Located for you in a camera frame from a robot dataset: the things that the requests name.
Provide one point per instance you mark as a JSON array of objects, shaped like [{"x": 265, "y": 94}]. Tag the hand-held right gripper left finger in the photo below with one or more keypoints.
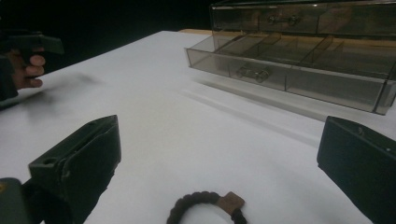
[{"x": 84, "y": 161}]

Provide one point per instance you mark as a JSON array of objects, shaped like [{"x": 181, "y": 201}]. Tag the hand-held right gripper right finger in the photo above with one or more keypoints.
[{"x": 358, "y": 165}]

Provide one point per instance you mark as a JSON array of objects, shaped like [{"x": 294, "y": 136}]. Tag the clear acrylic drawer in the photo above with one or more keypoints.
[{"x": 280, "y": 68}]

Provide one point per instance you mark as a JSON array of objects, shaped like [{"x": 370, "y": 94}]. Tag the clear acrylic drawer cabinet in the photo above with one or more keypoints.
[{"x": 311, "y": 18}]

